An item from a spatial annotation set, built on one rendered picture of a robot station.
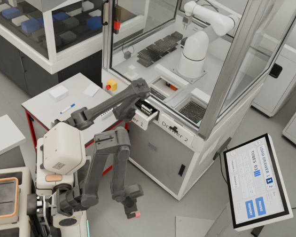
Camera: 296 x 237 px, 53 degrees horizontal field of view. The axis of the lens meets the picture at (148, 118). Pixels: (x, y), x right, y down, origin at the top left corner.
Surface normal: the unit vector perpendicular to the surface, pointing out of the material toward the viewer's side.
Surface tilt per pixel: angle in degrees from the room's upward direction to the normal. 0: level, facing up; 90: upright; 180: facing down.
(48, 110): 0
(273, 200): 50
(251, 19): 90
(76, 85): 0
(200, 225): 5
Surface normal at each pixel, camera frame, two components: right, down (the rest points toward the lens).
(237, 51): -0.64, 0.50
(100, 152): 0.22, 0.74
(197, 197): 0.13, -0.67
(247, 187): -0.68, -0.53
